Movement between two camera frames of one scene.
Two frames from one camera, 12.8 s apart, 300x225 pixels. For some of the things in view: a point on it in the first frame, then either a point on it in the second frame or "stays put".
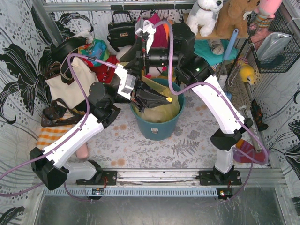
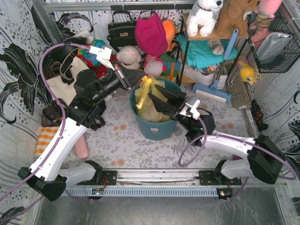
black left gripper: [137, 99] -> [124, 78]
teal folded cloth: [203, 48] stays put
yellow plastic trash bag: [162, 113] stays put
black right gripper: [143, 55] -> [177, 108]
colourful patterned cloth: [96, 49] stays put
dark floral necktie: [58, 113] stays put
